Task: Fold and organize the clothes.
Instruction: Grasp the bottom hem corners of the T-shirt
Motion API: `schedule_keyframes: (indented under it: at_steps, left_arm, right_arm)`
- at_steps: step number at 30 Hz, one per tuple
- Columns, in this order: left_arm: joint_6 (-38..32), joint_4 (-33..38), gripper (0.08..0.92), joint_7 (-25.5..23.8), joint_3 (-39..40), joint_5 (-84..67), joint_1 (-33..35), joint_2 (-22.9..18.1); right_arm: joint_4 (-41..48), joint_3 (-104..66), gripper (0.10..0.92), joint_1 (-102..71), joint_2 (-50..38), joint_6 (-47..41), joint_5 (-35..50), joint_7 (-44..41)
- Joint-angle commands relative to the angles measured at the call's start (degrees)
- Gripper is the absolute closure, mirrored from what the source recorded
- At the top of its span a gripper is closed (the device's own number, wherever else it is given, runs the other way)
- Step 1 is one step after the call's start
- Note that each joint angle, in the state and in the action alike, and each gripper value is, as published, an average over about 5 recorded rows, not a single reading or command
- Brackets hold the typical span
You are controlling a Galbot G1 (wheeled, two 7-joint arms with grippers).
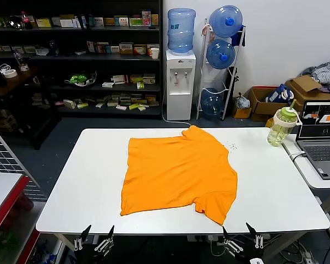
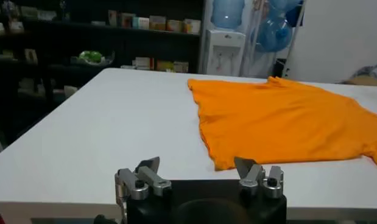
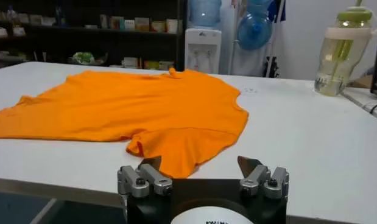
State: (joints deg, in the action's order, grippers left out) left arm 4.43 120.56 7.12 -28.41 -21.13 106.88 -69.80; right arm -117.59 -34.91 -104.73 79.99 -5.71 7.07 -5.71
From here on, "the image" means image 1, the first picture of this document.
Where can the white side table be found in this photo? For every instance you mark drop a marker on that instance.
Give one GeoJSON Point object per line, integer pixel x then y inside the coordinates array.
{"type": "Point", "coordinates": [305, 176]}

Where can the dark blue hanging cloth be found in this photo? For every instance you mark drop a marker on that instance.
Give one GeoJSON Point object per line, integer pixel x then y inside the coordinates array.
{"type": "Point", "coordinates": [237, 37]}

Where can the cardboard box with flap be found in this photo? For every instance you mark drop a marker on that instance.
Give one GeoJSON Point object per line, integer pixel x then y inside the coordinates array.
{"type": "Point", "coordinates": [305, 83]}

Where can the open cardboard box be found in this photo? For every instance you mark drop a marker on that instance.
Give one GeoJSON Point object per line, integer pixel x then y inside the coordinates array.
{"type": "Point", "coordinates": [259, 105]}

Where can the white paper cup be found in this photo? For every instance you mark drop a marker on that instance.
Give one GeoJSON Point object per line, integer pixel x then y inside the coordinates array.
{"type": "Point", "coordinates": [154, 53]}

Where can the pink box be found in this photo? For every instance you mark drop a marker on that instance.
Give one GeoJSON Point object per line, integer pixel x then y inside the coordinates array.
{"type": "Point", "coordinates": [146, 17]}

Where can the red white cabinet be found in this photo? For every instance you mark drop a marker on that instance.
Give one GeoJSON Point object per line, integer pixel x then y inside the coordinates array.
{"type": "Point", "coordinates": [0, 192]}

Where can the white water dispenser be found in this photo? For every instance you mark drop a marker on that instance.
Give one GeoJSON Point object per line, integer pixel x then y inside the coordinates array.
{"type": "Point", "coordinates": [178, 96]}

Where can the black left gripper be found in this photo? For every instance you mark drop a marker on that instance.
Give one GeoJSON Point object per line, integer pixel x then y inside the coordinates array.
{"type": "Point", "coordinates": [90, 257]}

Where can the blue labelled water jug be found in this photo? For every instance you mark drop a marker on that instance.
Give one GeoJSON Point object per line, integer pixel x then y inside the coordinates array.
{"type": "Point", "coordinates": [181, 30]}

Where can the pile of clothes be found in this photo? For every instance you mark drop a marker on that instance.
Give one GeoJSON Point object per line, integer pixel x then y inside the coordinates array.
{"type": "Point", "coordinates": [325, 72]}

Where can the cola bottle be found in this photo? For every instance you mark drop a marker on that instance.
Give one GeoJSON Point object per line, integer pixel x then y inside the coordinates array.
{"type": "Point", "coordinates": [26, 22]}

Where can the white tape roll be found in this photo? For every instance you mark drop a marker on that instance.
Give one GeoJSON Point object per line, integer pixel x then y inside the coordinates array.
{"type": "Point", "coordinates": [9, 73]}

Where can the green lid drinking bottle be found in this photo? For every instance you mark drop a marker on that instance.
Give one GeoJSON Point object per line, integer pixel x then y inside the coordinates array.
{"type": "Point", "coordinates": [277, 132]}

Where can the dark blue bottle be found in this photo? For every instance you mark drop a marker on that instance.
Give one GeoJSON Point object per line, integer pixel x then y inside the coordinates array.
{"type": "Point", "coordinates": [53, 49]}

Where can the blue white bag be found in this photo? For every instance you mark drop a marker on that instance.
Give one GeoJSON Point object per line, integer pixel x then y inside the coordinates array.
{"type": "Point", "coordinates": [276, 94]}

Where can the grey laptop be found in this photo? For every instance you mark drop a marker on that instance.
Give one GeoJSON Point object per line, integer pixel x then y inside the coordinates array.
{"type": "Point", "coordinates": [319, 154]}

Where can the clear bottle pink label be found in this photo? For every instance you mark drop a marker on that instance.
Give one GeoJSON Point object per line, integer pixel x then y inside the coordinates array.
{"type": "Point", "coordinates": [21, 61]}

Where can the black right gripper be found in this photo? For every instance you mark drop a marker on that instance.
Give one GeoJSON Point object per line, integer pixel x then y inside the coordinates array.
{"type": "Point", "coordinates": [243, 257]}

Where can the black stand by rack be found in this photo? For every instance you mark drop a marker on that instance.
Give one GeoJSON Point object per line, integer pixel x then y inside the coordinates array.
{"type": "Point", "coordinates": [232, 79]}

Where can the shiny silver object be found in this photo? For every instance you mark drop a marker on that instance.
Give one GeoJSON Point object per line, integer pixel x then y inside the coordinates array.
{"type": "Point", "coordinates": [16, 22]}

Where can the black shelving unit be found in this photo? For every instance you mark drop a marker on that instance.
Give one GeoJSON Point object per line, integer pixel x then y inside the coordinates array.
{"type": "Point", "coordinates": [112, 57]}

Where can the white power strip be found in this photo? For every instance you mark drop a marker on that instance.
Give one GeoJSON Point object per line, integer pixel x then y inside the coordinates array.
{"type": "Point", "coordinates": [209, 238]}

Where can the green white bowl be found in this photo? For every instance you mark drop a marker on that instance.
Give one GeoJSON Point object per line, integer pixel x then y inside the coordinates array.
{"type": "Point", "coordinates": [81, 79]}

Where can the brown wooden desk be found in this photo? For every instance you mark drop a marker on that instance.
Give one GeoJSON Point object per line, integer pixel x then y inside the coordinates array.
{"type": "Point", "coordinates": [13, 81]}

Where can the grey plastic bag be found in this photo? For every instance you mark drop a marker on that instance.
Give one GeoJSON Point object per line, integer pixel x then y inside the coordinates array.
{"type": "Point", "coordinates": [242, 101]}

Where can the small dark crumbs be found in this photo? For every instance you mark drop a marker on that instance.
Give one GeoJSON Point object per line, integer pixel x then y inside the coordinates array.
{"type": "Point", "coordinates": [231, 145]}

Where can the small yellow cardboard box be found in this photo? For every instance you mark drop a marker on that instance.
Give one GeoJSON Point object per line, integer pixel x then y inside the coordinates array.
{"type": "Point", "coordinates": [242, 113]}

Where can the white jug rack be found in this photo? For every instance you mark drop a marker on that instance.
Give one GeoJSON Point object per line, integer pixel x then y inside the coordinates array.
{"type": "Point", "coordinates": [198, 105]}

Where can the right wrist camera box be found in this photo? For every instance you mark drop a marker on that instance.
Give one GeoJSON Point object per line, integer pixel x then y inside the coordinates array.
{"type": "Point", "coordinates": [255, 261]}

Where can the orange t-shirt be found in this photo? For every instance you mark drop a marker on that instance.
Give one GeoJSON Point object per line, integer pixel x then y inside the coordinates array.
{"type": "Point", "coordinates": [176, 170]}

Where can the yellow carton on floor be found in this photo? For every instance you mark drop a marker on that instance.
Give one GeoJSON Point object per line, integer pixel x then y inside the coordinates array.
{"type": "Point", "coordinates": [270, 123]}

